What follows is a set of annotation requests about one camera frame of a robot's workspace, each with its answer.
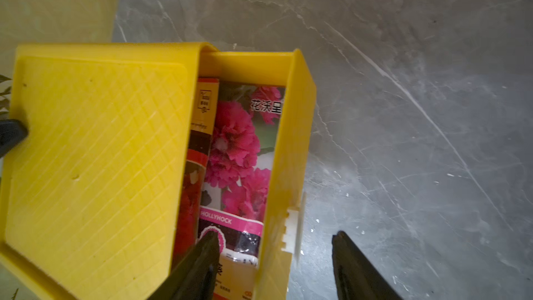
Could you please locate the pink hollyhock seed bag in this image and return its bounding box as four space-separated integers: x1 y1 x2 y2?
172 77 219 267
198 82 285 299

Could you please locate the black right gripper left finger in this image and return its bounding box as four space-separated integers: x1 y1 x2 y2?
148 232 220 300

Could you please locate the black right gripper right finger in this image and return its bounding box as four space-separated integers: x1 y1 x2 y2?
332 231 401 300

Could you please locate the yellow top drawer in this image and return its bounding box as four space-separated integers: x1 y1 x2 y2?
198 49 316 299

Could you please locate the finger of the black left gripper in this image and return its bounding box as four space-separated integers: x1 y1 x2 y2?
0 119 29 158

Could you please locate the yellow plastic drawer cabinet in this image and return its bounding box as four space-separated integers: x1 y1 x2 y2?
1 42 213 299

